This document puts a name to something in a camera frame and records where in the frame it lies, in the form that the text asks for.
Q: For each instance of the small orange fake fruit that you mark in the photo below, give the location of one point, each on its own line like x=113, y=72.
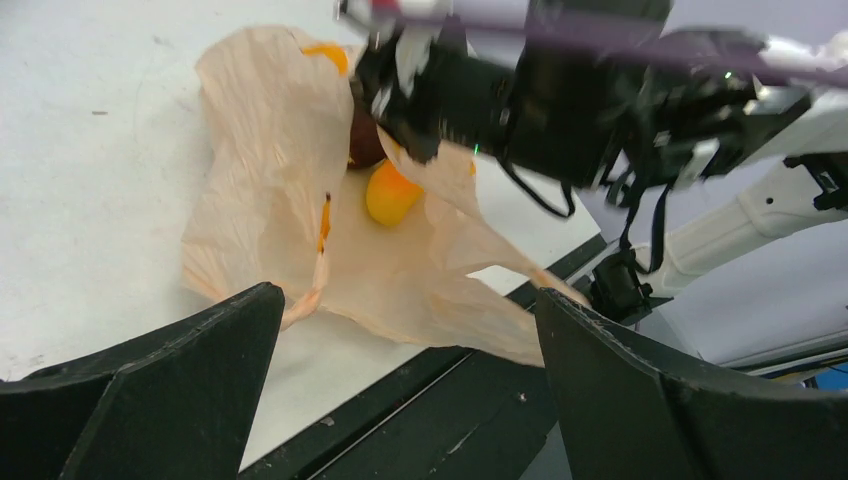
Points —
x=389, y=195

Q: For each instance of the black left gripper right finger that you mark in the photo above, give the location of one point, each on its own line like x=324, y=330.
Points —
x=632, y=408

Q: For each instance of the orange translucent plastic bag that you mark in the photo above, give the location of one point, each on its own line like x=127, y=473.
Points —
x=281, y=206

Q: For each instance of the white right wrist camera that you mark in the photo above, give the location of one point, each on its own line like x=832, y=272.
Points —
x=407, y=28

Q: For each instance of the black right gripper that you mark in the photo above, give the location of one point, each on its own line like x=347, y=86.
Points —
x=426, y=86

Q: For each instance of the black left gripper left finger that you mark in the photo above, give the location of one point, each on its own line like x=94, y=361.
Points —
x=176, y=403

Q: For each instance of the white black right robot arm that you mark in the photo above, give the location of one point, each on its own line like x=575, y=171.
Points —
x=597, y=94

